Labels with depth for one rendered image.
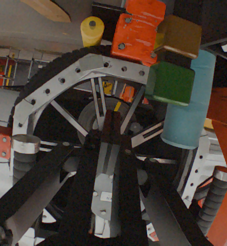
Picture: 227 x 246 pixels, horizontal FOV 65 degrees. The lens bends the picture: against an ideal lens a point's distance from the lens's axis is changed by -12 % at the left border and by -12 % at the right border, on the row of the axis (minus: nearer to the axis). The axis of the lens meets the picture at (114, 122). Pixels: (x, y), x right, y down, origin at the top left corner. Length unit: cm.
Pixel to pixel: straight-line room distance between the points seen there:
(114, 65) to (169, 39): 30
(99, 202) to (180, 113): 24
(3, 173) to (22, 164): 85
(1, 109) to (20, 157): 76
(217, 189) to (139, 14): 43
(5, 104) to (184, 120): 84
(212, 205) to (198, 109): 19
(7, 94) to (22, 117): 52
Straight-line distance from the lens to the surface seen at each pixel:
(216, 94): 98
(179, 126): 41
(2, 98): 104
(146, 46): 50
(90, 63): 48
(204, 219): 41
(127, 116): 60
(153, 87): 20
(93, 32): 51
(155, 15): 53
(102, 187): 38
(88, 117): 106
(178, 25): 21
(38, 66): 477
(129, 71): 49
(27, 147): 28
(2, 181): 117
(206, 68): 43
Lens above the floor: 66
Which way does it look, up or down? 8 degrees up
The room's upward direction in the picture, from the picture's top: 168 degrees counter-clockwise
